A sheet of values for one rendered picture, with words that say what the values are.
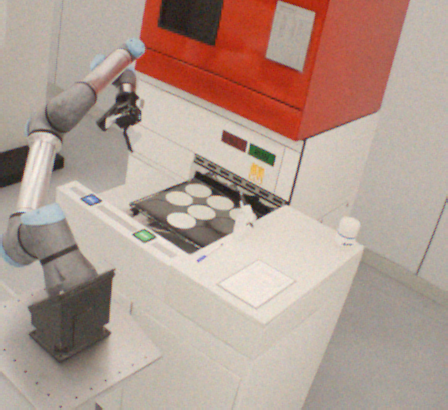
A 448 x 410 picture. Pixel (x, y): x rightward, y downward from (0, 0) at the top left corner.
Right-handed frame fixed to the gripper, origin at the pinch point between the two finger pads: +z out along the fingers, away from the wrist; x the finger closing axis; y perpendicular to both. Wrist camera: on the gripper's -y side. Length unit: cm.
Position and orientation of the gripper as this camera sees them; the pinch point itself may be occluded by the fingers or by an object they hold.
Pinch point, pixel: (118, 142)
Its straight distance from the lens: 207.2
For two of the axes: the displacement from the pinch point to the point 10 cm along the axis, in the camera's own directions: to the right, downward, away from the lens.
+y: 8.7, -3.6, -3.4
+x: 4.9, 5.1, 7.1
